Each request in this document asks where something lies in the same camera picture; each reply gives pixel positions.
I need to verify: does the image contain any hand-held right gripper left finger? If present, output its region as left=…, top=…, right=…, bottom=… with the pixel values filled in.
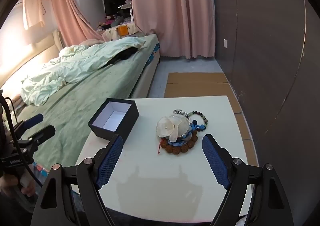
left=31, top=134, right=124, bottom=226

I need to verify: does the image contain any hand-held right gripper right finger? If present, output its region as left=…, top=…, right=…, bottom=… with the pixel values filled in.
left=201, top=133, right=292, bottom=226

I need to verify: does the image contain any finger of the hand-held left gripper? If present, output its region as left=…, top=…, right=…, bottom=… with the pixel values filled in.
left=24, top=113, right=44, bottom=129
left=27, top=124, right=56, bottom=152

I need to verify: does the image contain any brown seed bead bracelet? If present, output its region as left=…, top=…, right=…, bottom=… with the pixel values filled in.
left=160, top=131, right=198, bottom=154

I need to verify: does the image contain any black jewelry box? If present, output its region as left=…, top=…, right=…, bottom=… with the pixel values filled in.
left=88, top=98, right=139, bottom=141

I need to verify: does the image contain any blue bead bracelet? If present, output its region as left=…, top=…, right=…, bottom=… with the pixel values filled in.
left=167, top=121, right=207, bottom=146

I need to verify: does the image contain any green and black bead bracelet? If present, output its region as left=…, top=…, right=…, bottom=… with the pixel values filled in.
left=188, top=110, right=209, bottom=131

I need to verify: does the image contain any white flower hair clip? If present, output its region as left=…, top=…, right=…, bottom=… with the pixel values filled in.
left=157, top=114, right=192, bottom=141

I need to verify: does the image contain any silver ornate hairpin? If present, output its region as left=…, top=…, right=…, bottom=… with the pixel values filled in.
left=173, top=109, right=190, bottom=119

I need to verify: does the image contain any person's left hand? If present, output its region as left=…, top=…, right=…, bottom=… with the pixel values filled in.
left=0, top=172, right=37, bottom=198

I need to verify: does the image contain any green bed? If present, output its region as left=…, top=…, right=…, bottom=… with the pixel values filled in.
left=0, top=34, right=161, bottom=174

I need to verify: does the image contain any light green quilt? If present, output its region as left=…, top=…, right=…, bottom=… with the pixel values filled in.
left=20, top=37, right=148, bottom=107

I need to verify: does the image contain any white padded headboard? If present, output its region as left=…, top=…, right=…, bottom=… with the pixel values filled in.
left=0, top=29, right=63, bottom=92

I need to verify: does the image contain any flat brown cardboard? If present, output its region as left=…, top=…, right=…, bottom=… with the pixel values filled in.
left=164, top=72, right=259, bottom=166

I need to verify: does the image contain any black garment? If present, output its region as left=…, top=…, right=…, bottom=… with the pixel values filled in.
left=107, top=46, right=141, bottom=67

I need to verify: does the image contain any white hanging cloth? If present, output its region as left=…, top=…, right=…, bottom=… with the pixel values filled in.
left=22, top=0, right=46, bottom=30

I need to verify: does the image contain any pink curtain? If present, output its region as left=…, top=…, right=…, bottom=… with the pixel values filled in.
left=49, top=0, right=107, bottom=47
left=129, top=0, right=215, bottom=60

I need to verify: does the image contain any blue printed bed sheet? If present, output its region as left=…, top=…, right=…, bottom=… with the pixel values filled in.
left=146, top=41, right=161, bottom=65

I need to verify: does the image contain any cluttered side table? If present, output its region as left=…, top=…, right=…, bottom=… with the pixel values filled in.
left=96, top=0, right=142, bottom=40

